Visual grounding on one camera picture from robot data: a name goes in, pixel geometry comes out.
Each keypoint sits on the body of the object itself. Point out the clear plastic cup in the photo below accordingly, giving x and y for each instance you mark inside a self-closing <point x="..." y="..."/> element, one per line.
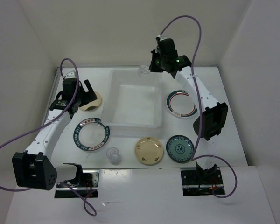
<point x="113" y="155"/>
<point x="143" y="70"/>

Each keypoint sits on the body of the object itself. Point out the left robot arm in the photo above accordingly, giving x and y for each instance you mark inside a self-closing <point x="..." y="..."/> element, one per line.
<point x="33" y="168"/>

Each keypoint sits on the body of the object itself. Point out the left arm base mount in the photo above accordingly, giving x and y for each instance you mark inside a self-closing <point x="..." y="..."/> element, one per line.
<point x="87" y="184"/>

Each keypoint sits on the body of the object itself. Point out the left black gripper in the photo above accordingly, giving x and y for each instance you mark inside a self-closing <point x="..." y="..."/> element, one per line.
<point x="89" y="96"/>

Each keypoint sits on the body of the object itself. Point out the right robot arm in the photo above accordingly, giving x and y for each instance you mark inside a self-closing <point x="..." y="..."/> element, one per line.
<point x="212" y="113"/>

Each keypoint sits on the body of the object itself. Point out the blue patterned plate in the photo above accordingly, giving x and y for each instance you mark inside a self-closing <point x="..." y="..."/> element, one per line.
<point x="180" y="148"/>

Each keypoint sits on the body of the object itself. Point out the small cream bowl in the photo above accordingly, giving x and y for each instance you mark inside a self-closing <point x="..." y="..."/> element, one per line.
<point x="92" y="105"/>

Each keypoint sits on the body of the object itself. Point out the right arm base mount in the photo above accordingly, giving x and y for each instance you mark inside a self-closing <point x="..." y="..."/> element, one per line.
<point x="191" y="186"/>

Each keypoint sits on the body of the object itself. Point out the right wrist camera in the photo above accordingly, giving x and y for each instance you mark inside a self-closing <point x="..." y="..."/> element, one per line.
<point x="166" y="47"/>

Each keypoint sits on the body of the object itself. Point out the green red striped white plate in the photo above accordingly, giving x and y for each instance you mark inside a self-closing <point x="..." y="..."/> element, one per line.
<point x="180" y="104"/>

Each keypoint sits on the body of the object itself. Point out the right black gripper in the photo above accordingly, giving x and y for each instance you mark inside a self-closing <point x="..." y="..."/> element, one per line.
<point x="153" y="67"/>

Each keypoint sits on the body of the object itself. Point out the clear plastic bin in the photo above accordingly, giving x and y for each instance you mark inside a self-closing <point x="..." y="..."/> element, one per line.
<point x="133" y="101"/>

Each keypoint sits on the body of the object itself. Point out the dark green rimmed white plate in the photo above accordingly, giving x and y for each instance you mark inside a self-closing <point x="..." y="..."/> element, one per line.
<point x="90" y="134"/>

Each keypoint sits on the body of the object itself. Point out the cream patterned plate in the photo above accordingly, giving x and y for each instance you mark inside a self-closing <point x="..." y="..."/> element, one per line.
<point x="149" y="151"/>

